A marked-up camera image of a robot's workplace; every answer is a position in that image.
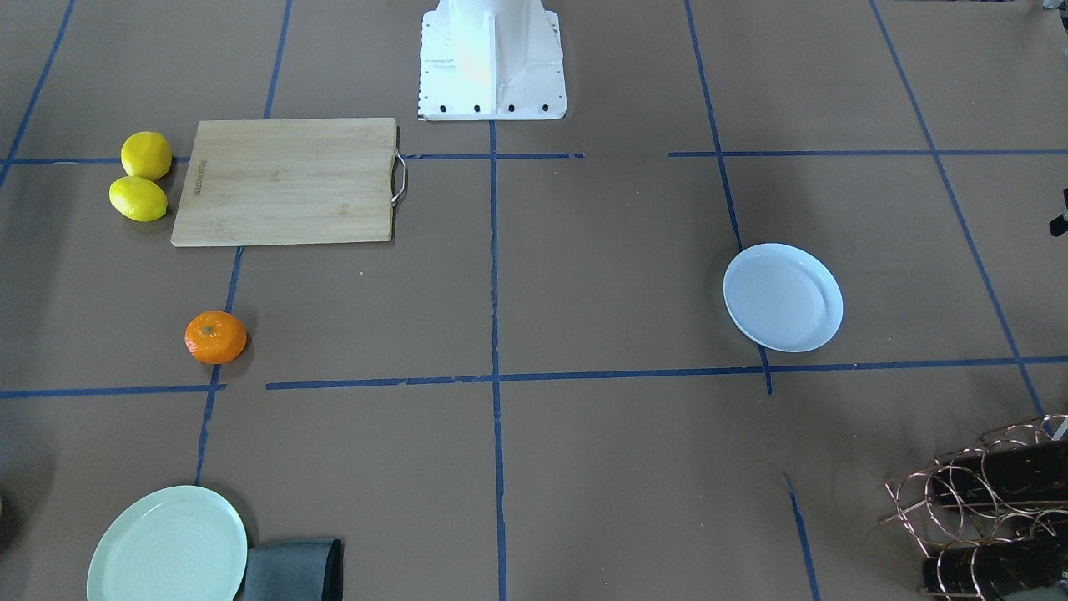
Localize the lower yellow lemon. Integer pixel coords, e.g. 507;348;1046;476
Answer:
109;175;169;222

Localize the wooden cutting board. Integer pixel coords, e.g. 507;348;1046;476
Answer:
170;117;407;248

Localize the dark wine bottle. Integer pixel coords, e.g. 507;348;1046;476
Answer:
929;440;1067;511
922;537;1067;600

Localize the light blue plate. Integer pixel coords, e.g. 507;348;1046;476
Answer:
722;243;844;353

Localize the lower dark wine bottle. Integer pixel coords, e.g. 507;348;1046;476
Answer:
922;537;1067;600

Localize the upper yellow lemon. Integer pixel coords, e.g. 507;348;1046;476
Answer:
119;132;174;181

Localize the copper wire bottle rack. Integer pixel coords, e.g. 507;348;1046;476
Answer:
884;415;1067;600

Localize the orange fruit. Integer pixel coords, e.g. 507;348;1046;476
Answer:
184;311;248;365

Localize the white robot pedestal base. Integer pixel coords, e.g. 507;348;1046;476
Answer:
417;1;568;122

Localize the dark grey folded cloth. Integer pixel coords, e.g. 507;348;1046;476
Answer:
244;538;344;600

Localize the mint green plate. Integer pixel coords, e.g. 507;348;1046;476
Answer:
85;486;249;600

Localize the upper dark wine bottle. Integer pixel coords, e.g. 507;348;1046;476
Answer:
929;440;1067;511

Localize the yellow lemon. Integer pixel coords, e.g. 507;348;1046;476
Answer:
119;132;174;181
109;175;169;222

